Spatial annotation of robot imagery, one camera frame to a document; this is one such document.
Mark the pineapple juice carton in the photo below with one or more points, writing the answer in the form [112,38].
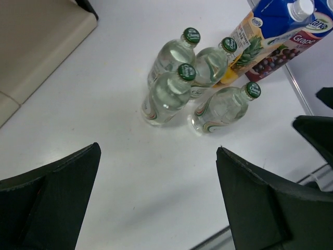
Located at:
[251,48]

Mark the beige three-tier shelf rack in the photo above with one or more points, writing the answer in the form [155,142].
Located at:
[36,37]

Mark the glass bottle front right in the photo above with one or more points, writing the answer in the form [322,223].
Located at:
[225,107]

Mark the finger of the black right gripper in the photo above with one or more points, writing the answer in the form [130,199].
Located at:
[317,130]
[325,95]

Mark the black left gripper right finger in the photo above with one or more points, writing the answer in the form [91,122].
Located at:
[266,211]

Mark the glass bottle back right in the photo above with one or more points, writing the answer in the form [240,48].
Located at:
[211,65]

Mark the glass bottle back left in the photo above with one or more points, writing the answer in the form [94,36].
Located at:
[175,53]

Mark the glass bottle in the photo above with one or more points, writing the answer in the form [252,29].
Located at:
[168,95]
[225,107]
[175,53]
[211,65]

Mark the glass bottle front left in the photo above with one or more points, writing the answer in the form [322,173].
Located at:
[168,95]

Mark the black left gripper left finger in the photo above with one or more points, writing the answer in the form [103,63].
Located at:
[44,208]

